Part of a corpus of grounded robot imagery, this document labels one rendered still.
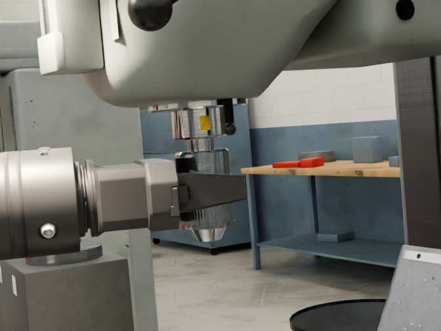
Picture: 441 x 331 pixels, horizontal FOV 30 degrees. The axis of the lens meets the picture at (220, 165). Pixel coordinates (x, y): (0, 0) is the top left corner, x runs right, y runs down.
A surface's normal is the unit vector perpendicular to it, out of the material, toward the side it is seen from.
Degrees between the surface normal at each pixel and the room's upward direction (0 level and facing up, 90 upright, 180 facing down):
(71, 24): 90
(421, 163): 90
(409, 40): 135
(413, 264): 63
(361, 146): 90
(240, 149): 90
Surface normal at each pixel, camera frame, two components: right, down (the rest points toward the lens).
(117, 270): 0.41, 0.01
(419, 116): -0.86, 0.10
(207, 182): 0.20, 0.04
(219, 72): 0.46, 0.58
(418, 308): -0.81, -0.34
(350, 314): -0.04, -0.01
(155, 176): 0.09, -0.68
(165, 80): 0.08, 0.68
